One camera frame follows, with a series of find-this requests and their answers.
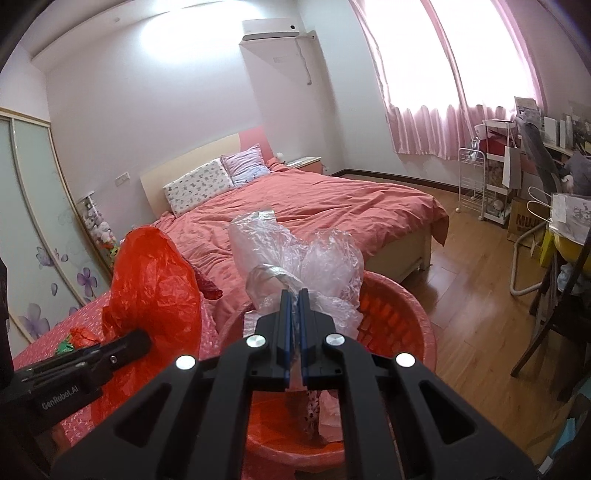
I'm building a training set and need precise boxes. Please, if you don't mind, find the orange-red plastic bag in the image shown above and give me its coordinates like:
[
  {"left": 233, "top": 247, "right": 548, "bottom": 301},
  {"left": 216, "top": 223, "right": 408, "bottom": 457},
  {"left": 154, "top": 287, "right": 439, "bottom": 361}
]
[{"left": 90, "top": 226, "right": 202, "bottom": 425}]

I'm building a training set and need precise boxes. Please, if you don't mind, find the clear bubble wrap bundle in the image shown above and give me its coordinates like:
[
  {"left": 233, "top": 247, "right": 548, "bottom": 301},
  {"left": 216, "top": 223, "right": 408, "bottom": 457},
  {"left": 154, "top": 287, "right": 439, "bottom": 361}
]
[{"left": 228, "top": 210, "right": 365, "bottom": 338}]

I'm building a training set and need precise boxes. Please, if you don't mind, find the green patterned plastic bag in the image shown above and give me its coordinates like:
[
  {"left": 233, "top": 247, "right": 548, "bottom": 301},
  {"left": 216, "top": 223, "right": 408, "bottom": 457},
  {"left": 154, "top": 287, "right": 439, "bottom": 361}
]
[{"left": 55, "top": 335, "right": 75, "bottom": 355}]

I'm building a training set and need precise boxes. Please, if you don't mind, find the red plastic laundry basket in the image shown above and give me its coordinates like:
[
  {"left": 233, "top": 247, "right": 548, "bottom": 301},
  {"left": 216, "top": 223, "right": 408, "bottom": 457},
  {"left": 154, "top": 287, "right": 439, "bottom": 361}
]
[{"left": 242, "top": 271, "right": 437, "bottom": 479}]

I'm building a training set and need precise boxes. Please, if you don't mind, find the floral sliding wardrobe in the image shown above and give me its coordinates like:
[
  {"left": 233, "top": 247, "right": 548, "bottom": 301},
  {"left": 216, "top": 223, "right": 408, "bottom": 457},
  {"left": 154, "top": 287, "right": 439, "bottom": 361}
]
[{"left": 1, "top": 111, "right": 111, "bottom": 343}]

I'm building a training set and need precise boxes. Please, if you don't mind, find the plush toy stack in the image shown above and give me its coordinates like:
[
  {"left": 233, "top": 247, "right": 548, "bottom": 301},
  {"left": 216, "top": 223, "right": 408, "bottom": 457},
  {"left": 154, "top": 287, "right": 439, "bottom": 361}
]
[{"left": 76, "top": 191, "right": 119, "bottom": 271}]

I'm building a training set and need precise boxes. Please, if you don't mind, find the beige wooden headboard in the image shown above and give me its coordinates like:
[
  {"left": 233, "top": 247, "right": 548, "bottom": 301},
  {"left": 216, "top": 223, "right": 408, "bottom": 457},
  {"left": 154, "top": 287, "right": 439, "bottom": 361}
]
[{"left": 139, "top": 126, "right": 274, "bottom": 214}]

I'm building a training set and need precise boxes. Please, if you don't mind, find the bed with salmon duvet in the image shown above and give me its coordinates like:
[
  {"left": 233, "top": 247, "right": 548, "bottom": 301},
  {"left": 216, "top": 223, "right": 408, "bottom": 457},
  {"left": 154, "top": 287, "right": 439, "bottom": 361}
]
[{"left": 154, "top": 161, "right": 449, "bottom": 320}]

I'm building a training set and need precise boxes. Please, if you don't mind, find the white floral pillow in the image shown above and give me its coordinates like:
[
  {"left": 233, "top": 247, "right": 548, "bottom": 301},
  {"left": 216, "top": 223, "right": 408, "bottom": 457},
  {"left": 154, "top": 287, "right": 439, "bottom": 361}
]
[{"left": 163, "top": 158, "right": 233, "bottom": 217}]

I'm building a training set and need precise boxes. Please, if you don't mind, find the brown cardboard box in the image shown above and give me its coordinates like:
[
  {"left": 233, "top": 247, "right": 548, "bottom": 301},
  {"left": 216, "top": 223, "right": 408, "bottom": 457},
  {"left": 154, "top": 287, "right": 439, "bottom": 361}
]
[{"left": 507, "top": 198, "right": 549, "bottom": 242}]

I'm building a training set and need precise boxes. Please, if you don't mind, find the pink striped pillow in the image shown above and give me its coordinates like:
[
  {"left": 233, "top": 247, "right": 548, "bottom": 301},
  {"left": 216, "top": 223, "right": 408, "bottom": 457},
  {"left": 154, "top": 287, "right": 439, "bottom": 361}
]
[{"left": 221, "top": 144, "right": 270, "bottom": 187}]

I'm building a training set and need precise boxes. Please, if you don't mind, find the pink right nightstand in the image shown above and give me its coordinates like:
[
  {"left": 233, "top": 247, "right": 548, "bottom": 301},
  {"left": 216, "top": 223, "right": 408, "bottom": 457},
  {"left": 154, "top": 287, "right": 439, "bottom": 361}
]
[{"left": 286, "top": 156, "right": 324, "bottom": 174}]

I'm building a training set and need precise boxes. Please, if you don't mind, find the white rolling shelf cart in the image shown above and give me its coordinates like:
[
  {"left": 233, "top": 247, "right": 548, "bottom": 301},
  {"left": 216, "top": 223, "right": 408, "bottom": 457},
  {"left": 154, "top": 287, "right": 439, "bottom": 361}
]
[{"left": 480, "top": 119, "right": 519, "bottom": 226}]

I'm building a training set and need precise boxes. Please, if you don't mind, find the pink striped curtain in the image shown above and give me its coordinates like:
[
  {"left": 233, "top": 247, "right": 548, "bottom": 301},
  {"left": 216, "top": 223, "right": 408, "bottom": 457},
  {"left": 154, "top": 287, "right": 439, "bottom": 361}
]
[{"left": 351, "top": 1, "right": 546, "bottom": 160}]

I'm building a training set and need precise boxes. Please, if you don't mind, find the white wire rack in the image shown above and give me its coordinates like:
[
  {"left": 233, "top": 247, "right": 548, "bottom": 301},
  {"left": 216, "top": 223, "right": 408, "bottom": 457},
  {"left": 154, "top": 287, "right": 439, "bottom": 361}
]
[{"left": 456, "top": 148, "right": 486, "bottom": 221}]

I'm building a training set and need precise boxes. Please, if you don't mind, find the white wall air conditioner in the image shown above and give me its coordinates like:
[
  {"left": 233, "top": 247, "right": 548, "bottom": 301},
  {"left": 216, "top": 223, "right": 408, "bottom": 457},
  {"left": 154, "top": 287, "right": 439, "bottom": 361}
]
[{"left": 242, "top": 18, "right": 301, "bottom": 42}]

